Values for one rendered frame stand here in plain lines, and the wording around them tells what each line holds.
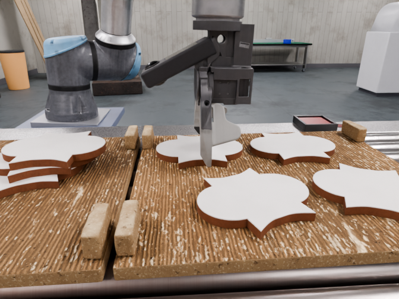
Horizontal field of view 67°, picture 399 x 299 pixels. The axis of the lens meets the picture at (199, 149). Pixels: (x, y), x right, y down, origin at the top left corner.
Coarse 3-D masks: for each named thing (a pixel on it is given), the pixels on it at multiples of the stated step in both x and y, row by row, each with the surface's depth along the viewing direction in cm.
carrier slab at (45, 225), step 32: (96, 160) 48; (128, 160) 48; (32, 192) 39; (64, 192) 39; (96, 192) 39; (0, 224) 33; (32, 224) 33; (64, 224) 33; (0, 256) 28; (32, 256) 28; (64, 256) 28
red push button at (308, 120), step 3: (300, 117) 73; (303, 117) 73; (306, 117) 73; (309, 117) 73; (312, 117) 73; (315, 117) 73; (318, 117) 73; (321, 117) 73; (303, 120) 71; (306, 120) 71; (309, 120) 71; (312, 120) 71; (315, 120) 71; (318, 120) 71; (321, 120) 71; (324, 120) 71; (306, 123) 69; (309, 123) 69; (312, 123) 69; (315, 123) 69; (318, 123) 69
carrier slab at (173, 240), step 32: (160, 160) 48; (256, 160) 48; (352, 160) 48; (384, 160) 48; (160, 192) 39; (192, 192) 39; (160, 224) 33; (192, 224) 33; (288, 224) 33; (320, 224) 33; (352, 224) 33; (384, 224) 33; (128, 256) 28; (160, 256) 28; (192, 256) 28; (224, 256) 28; (256, 256) 28; (288, 256) 28; (320, 256) 28; (352, 256) 29; (384, 256) 29
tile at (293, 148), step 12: (252, 144) 52; (264, 144) 52; (276, 144) 51; (288, 144) 51; (300, 144) 51; (312, 144) 51; (324, 144) 51; (264, 156) 49; (276, 156) 48; (288, 156) 47; (300, 156) 47; (312, 156) 47; (324, 156) 47
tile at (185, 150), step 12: (168, 144) 52; (180, 144) 52; (192, 144) 52; (228, 144) 52; (240, 144) 52; (168, 156) 47; (180, 156) 47; (192, 156) 47; (216, 156) 47; (228, 156) 48; (180, 168) 45
